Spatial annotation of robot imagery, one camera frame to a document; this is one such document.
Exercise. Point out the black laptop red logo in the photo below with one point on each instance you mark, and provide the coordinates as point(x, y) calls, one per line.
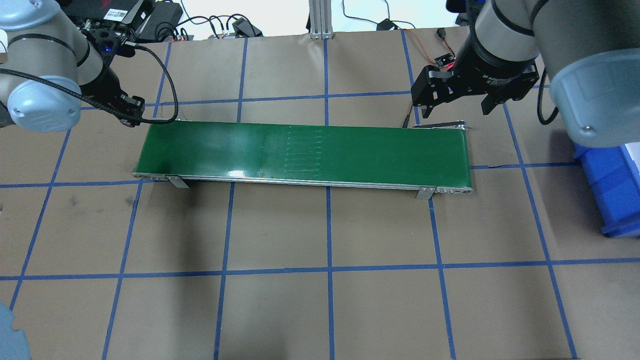
point(107, 13)

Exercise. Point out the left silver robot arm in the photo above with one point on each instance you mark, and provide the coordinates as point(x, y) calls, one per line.
point(52, 67)

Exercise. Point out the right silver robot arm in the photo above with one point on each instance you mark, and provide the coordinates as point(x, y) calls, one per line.
point(590, 50)

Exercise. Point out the small sensor circuit board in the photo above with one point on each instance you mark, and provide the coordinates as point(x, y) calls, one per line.
point(445, 62)

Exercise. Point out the blue plastic bin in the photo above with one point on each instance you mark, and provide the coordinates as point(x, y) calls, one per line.
point(613, 176)

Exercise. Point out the green conveyor belt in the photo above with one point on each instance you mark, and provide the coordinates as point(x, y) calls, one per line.
point(430, 161)

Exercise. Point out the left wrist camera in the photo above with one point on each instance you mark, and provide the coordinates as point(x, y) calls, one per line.
point(109, 44)

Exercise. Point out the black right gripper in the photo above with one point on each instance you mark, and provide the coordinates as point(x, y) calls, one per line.
point(492, 68)

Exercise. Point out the black power adapter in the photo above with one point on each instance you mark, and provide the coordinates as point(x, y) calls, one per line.
point(163, 15)

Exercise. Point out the aluminium frame post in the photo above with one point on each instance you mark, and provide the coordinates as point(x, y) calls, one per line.
point(320, 19)

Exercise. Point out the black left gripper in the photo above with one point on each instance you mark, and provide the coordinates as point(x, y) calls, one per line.
point(103, 86)

